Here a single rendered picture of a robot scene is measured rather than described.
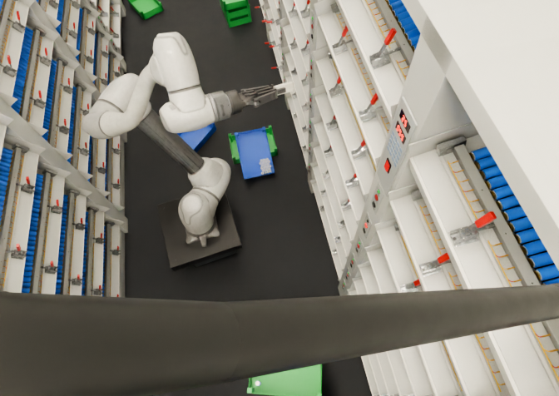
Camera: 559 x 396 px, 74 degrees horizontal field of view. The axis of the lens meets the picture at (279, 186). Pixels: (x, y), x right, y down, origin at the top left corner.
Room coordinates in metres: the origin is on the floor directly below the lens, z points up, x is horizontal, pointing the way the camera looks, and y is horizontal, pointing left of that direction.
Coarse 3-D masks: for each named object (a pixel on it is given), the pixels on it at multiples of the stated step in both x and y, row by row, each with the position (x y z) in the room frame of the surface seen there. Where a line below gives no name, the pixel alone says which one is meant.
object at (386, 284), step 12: (372, 252) 0.37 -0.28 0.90; (372, 264) 0.33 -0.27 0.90; (384, 264) 0.32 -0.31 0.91; (384, 276) 0.28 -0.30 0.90; (384, 288) 0.25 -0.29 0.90; (396, 288) 0.24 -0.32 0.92; (408, 348) 0.07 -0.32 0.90; (408, 360) 0.04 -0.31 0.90; (420, 360) 0.03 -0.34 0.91; (408, 372) 0.01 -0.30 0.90; (420, 372) 0.01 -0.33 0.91; (420, 384) -0.03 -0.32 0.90
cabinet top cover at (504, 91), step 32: (416, 0) 0.51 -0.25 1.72; (448, 0) 0.49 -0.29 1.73; (480, 0) 0.48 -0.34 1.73; (448, 64) 0.38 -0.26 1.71; (480, 64) 0.36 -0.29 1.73; (512, 64) 0.35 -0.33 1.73; (544, 64) 0.34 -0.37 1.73; (480, 96) 0.30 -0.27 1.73; (512, 96) 0.30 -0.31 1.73; (544, 96) 0.29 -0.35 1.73; (480, 128) 0.27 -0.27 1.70; (512, 128) 0.25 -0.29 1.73; (544, 128) 0.24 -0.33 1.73; (512, 160) 0.21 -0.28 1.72; (544, 160) 0.20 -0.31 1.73; (544, 192) 0.16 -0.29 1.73; (544, 224) 0.13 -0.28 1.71
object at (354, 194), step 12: (324, 96) 1.06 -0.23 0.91; (324, 108) 0.99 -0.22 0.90; (324, 120) 0.94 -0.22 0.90; (336, 132) 0.86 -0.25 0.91; (336, 144) 0.81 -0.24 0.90; (336, 156) 0.76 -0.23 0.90; (348, 156) 0.74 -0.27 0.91; (348, 168) 0.70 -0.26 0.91; (348, 192) 0.60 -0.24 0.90; (360, 192) 0.59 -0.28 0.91; (360, 204) 0.55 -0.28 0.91; (360, 216) 0.50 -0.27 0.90
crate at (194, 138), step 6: (210, 126) 1.70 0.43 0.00; (186, 132) 1.68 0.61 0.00; (192, 132) 1.67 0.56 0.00; (198, 132) 1.66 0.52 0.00; (204, 132) 1.66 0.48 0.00; (210, 132) 1.63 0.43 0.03; (186, 138) 1.62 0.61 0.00; (192, 138) 1.62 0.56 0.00; (198, 138) 1.61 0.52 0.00; (204, 138) 1.57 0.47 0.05; (192, 144) 1.57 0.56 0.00; (198, 144) 1.52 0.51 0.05; (198, 150) 1.51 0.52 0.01
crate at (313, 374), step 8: (304, 368) 0.08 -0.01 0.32; (312, 368) 0.07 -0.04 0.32; (320, 368) 0.07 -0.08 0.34; (264, 376) 0.07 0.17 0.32; (272, 376) 0.06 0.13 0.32; (280, 376) 0.06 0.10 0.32; (288, 376) 0.05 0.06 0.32; (296, 376) 0.05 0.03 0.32; (304, 376) 0.05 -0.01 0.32; (312, 376) 0.04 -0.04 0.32; (320, 376) 0.04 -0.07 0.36; (264, 384) 0.03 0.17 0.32; (272, 384) 0.03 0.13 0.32; (280, 384) 0.03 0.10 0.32; (288, 384) 0.02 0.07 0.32; (296, 384) 0.02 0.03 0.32; (304, 384) 0.02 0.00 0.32; (312, 384) 0.01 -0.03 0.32; (320, 384) 0.01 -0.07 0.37; (248, 392) 0.01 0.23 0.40; (256, 392) 0.01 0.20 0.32; (264, 392) 0.01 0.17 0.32; (272, 392) 0.00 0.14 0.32; (280, 392) 0.00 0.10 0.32; (288, 392) 0.00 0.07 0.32; (296, 392) -0.01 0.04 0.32; (304, 392) -0.01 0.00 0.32; (312, 392) -0.02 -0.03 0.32; (320, 392) -0.02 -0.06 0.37
